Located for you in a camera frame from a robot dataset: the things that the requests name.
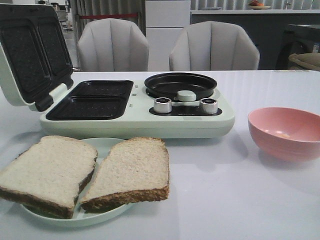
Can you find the right beige upholstered chair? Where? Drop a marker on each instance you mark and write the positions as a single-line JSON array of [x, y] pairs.
[[214, 46]]

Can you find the beige upholstered chair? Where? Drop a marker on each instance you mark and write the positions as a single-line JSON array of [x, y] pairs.
[[214, 46], [113, 45]]

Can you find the bread slice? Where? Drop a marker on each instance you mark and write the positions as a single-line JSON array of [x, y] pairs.
[[135, 170], [50, 175]]

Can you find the silver control knob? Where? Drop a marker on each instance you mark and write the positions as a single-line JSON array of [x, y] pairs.
[[208, 106], [162, 105]]

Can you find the fruit plate on counter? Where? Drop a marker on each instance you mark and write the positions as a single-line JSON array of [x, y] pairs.
[[256, 5]]

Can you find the pink bowl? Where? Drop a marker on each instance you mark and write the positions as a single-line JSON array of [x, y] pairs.
[[302, 126]]

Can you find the black round frying pan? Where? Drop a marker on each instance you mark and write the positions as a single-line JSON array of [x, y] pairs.
[[169, 84]]

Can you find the mint green breakfast maker base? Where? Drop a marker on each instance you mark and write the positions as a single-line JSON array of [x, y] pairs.
[[123, 109]]

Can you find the left beige upholstered chair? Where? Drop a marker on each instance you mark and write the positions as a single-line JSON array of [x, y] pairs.
[[113, 45]]

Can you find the red barrier belt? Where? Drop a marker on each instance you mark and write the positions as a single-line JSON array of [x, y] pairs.
[[106, 16]]

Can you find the left silver control knob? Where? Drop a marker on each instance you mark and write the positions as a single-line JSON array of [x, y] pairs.
[[162, 105]]

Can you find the right silver control knob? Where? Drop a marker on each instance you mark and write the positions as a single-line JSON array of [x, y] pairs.
[[208, 106]]

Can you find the mint green round plate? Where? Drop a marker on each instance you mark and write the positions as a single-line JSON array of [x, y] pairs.
[[81, 217]]

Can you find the white refrigerator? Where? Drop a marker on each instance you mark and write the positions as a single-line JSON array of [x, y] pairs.
[[164, 21]]

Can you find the beige cushion at right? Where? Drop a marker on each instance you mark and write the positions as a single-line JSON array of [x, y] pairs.
[[308, 61]]

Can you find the mint green sandwich maker lid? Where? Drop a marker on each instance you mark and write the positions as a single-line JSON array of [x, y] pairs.
[[34, 58]]

